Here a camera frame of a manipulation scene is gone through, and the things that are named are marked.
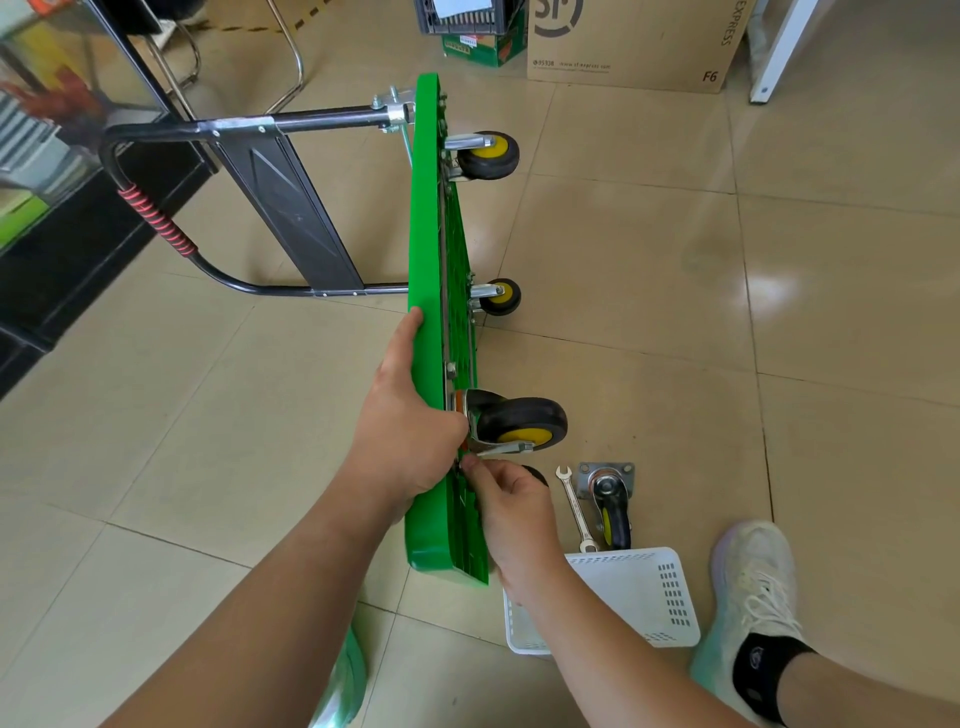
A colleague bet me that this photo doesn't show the person's left shoe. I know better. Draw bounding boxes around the person's left shoe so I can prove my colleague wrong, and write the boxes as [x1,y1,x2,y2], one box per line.
[309,626,369,728]

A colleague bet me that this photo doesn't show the person's left hand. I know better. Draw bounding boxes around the person's left hand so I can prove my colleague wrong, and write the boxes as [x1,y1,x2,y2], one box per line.
[351,306,471,524]

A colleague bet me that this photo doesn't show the white plastic basket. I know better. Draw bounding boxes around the white plastic basket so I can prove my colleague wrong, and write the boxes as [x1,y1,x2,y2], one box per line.
[501,546,703,658]

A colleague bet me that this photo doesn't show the glass display cabinet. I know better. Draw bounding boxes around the glass display cabinet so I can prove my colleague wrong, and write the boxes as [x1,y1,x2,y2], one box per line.
[0,0,220,401]

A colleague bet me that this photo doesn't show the silver open-end wrench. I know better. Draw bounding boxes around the silver open-end wrench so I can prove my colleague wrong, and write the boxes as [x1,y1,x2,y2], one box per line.
[555,465,600,555]

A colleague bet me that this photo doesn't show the white table leg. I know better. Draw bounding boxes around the white table leg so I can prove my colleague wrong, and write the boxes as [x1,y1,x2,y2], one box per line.
[749,0,820,105]

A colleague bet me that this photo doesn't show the loose caster with mounting plate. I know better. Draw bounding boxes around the loose caster with mounting plate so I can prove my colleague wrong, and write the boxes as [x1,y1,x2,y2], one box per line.
[577,461,637,553]

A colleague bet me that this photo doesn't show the person's right leg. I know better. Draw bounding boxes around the person's right leg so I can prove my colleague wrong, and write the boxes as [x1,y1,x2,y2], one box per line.
[775,648,960,728]

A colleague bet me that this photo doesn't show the green printed carton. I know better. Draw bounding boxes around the green printed carton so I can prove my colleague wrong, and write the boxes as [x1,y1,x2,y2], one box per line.
[441,28,528,69]

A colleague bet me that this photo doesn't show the person's right hand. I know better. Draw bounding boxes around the person's right hand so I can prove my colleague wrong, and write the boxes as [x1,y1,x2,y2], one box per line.
[459,454,576,610]

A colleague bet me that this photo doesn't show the chrome chair frame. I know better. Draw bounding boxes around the chrome chair frame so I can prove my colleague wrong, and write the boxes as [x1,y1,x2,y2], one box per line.
[141,0,306,116]

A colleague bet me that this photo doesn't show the person's white right shoe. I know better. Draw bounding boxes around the person's white right shoe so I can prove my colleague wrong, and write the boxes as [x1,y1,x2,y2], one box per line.
[689,520,820,728]

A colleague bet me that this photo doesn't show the person's black ankle sock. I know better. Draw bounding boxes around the person's black ankle sock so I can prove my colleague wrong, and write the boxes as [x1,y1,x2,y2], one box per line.
[732,633,818,728]

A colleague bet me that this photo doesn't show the dark plastic crate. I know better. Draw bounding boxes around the dark plastic crate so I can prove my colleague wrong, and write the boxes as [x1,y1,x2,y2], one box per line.
[414,0,528,37]

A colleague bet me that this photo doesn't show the black tubular cart handle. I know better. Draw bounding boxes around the black tubular cart handle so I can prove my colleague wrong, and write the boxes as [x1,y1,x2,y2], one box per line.
[99,86,418,299]

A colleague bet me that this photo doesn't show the brown cardboard box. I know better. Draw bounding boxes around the brown cardboard box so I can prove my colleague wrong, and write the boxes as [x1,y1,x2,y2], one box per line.
[526,0,756,96]

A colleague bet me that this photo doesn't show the black handle cross panel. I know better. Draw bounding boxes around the black handle cross panel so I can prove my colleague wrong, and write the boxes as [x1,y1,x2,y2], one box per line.
[212,129,367,296]

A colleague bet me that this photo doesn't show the red black handle grip wrap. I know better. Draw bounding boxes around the red black handle grip wrap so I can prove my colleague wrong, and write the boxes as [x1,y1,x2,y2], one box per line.
[117,183,198,259]

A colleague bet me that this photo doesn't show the person's right forearm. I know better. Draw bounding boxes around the person's right forearm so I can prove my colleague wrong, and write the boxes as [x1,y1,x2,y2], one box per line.
[517,573,755,728]

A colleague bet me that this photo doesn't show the person's left forearm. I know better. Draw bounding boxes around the person's left forearm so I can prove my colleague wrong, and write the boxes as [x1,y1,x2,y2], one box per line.
[101,480,421,728]

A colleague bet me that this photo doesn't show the green platform cart deck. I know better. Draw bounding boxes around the green platform cart deck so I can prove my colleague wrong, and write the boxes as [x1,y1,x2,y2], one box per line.
[404,72,494,587]

